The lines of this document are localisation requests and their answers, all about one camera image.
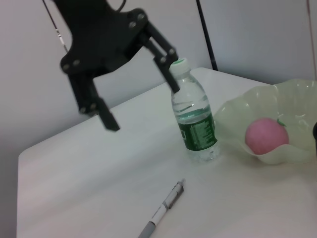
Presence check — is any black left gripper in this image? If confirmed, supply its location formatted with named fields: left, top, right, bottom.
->
left=53, top=0, right=181, bottom=132

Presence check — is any clear green-label water bottle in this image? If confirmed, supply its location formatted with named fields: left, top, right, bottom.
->
left=169, top=57, right=221, bottom=164

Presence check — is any grey clear ballpoint pen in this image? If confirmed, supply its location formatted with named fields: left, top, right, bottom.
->
left=137, top=178, right=186, bottom=238

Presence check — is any green glass fruit bowl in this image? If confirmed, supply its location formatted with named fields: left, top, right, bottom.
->
left=213, top=79, right=317, bottom=166

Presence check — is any black mesh pen holder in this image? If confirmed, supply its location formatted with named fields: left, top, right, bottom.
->
left=312, top=121, right=317, bottom=158

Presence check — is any thin black white cable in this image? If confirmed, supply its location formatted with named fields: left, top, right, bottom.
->
left=42, top=0, right=68, bottom=53

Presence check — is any black vertical wall strip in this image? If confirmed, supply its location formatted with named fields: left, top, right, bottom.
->
left=196, top=0, right=219, bottom=72

